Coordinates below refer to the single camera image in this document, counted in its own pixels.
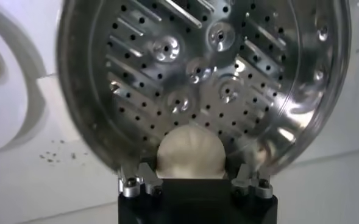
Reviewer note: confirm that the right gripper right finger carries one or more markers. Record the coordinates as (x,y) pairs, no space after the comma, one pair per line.
(263,190)

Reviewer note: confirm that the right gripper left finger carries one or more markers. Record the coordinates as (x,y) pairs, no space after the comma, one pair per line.
(132,187)

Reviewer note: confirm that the white steamed baozi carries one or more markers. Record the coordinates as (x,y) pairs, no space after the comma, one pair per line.
(191,152)

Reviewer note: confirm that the stainless steel steamer basket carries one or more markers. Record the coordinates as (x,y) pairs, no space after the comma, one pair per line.
(197,91)

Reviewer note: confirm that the scattered dark crumbs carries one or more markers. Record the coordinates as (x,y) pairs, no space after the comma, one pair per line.
(49,160)

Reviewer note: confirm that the cream electric cooking pot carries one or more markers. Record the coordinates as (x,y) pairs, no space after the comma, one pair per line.
(5,100)

